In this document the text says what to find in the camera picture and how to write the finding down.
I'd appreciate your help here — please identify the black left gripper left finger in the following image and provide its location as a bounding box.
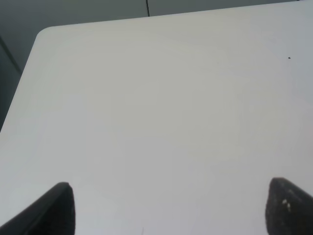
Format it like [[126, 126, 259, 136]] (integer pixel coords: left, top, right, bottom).
[[0, 182, 76, 235]]

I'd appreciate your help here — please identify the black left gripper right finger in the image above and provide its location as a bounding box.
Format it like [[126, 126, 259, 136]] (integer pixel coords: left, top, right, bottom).
[[265, 178, 313, 235]]

